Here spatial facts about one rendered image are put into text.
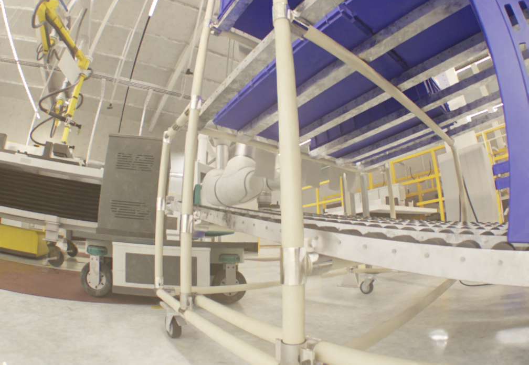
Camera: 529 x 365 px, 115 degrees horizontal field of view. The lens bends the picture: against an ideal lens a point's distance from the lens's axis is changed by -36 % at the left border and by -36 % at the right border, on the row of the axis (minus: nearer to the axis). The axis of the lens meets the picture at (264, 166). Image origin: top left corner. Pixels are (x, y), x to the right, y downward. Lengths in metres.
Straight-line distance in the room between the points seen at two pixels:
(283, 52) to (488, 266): 0.39
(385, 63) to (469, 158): 1.53
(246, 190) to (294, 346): 0.87
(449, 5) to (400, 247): 0.49
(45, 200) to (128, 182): 1.35
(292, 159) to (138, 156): 1.13
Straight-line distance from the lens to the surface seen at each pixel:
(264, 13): 0.99
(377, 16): 0.62
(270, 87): 0.76
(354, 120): 1.09
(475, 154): 2.16
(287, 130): 0.35
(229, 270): 1.34
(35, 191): 2.62
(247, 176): 1.12
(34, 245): 2.75
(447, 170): 2.20
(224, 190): 1.19
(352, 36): 0.65
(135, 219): 1.33
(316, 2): 0.52
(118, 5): 13.10
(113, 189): 1.38
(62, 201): 2.56
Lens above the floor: 0.32
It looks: 17 degrees up
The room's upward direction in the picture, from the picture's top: 1 degrees counter-clockwise
